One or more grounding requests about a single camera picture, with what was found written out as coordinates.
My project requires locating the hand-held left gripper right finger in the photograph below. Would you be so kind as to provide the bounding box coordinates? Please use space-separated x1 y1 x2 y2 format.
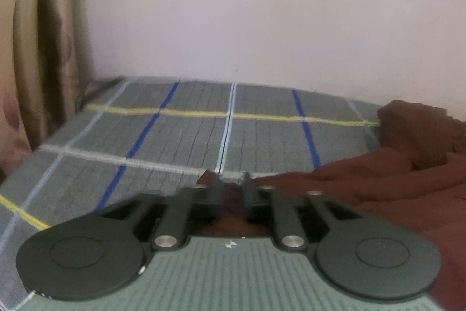
241 173 365 252

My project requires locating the grey plaid bed sheet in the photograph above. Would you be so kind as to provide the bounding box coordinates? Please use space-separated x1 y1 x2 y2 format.
0 76 384 311

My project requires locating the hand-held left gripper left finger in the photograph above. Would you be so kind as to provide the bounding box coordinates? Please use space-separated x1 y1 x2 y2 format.
98 174 224 250

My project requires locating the beige floral curtain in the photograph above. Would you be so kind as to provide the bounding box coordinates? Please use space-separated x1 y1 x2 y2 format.
0 0 94 184

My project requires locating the brown puffer jacket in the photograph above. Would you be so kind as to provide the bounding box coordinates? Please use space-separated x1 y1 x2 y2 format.
197 99 466 308

